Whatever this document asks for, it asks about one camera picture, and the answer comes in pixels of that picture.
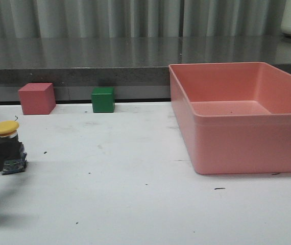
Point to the green cube block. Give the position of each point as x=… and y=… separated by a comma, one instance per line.
x=103, y=100

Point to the yellow push button switch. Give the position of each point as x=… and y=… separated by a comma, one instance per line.
x=9, y=127

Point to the dark grey counter shelf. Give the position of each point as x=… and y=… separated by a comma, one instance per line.
x=137, y=68

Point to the pink cube block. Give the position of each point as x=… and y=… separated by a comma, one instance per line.
x=37, y=98

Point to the pink plastic bin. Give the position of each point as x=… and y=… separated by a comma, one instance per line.
x=235, y=118

